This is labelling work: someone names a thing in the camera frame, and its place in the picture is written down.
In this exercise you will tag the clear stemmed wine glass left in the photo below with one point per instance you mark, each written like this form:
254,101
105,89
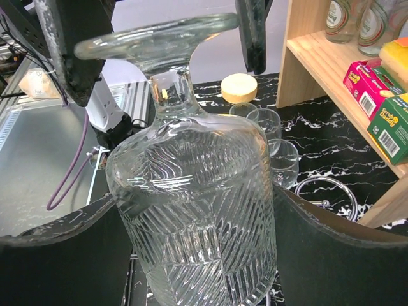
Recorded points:
270,122

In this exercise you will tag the clear stemmed wine glass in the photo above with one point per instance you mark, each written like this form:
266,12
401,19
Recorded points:
284,162
270,122

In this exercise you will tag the right clear glass bottle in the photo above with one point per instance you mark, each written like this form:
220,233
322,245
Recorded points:
382,23

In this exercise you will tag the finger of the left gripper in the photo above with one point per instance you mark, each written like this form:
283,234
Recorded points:
64,24
252,16

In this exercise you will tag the pink sponge box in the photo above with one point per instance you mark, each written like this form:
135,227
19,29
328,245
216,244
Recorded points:
372,81

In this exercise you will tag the left clear glass bottle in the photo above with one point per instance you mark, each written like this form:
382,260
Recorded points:
341,20

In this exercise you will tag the clear stemmed wine glass right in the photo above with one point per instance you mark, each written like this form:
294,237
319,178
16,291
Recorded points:
284,162

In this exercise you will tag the round yellow wooden coaster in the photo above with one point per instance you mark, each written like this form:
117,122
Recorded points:
239,88

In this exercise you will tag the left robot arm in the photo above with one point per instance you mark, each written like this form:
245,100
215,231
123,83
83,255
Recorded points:
110,124

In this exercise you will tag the wooden two-tier shelf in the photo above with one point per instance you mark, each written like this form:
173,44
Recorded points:
312,67

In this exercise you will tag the ribbed goblet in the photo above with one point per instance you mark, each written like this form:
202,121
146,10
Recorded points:
247,110
194,189

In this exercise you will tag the chrome wine glass rack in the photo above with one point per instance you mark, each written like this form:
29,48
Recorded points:
323,192

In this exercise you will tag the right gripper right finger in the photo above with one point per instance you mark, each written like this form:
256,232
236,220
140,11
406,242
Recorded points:
324,259

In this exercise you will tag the clear glass bottle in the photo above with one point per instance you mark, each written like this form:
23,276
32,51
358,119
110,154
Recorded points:
341,20
382,23

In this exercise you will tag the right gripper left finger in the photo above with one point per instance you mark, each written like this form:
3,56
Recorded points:
79,259

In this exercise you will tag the green Scrub Daddy box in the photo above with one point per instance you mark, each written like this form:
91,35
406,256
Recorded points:
388,129

